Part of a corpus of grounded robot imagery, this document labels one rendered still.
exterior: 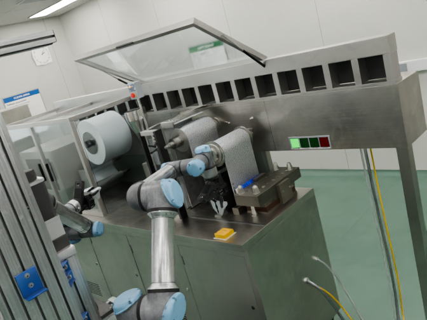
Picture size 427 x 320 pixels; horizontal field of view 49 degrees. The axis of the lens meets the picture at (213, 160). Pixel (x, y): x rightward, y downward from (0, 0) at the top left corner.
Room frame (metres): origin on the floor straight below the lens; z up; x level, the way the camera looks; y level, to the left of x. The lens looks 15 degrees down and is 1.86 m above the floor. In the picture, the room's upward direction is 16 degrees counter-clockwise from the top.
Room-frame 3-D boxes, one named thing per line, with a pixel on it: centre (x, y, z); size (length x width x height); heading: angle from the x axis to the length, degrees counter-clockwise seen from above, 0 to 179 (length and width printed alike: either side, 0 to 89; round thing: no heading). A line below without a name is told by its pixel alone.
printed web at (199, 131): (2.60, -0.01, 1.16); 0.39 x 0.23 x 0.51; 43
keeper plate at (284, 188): (2.34, -0.33, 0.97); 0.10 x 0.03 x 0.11; 133
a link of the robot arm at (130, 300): (1.54, 0.44, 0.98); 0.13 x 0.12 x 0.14; 67
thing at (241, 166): (2.46, -0.14, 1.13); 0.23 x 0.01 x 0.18; 133
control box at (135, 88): (2.84, 0.34, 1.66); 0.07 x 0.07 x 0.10; 51
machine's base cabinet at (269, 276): (3.14, 0.60, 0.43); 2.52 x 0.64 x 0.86; 43
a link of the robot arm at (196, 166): (2.08, 0.09, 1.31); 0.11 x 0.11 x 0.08; 67
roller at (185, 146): (2.69, 0.06, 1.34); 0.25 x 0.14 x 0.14; 133
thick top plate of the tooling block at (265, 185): (2.40, -0.25, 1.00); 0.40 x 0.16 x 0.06; 133
